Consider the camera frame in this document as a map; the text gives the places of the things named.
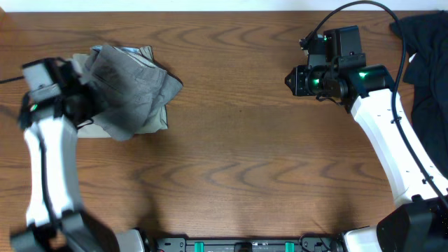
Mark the folded khaki shorts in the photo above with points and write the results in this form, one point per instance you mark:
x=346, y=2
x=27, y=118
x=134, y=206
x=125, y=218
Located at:
x=157, y=120

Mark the grey shorts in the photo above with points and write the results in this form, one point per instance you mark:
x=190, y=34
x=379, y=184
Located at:
x=131, y=92

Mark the black garment pile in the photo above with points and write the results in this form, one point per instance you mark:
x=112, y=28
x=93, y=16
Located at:
x=426, y=44

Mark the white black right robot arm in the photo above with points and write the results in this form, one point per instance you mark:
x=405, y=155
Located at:
x=419, y=221

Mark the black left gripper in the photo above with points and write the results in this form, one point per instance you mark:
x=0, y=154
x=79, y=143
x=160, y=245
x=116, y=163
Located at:
x=100, y=102

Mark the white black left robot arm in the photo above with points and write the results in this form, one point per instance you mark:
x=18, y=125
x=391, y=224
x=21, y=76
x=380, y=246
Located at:
x=56, y=205

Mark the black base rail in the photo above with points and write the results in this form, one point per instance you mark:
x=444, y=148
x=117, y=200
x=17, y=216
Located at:
x=302, y=244

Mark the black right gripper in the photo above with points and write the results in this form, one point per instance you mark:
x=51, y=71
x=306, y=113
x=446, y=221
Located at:
x=297, y=75

